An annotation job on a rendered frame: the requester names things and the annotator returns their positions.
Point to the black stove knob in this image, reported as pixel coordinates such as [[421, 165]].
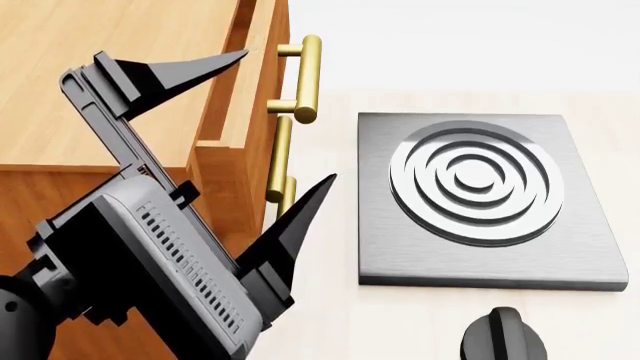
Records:
[[502, 337]]

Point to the grey vented camera box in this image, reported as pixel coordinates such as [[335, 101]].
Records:
[[165, 258]]

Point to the silver stove burner plate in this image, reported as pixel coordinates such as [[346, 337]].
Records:
[[475, 183]]

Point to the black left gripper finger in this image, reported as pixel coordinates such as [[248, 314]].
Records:
[[150, 80], [287, 232]]

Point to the wooden cabinet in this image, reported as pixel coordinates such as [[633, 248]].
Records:
[[75, 45]]

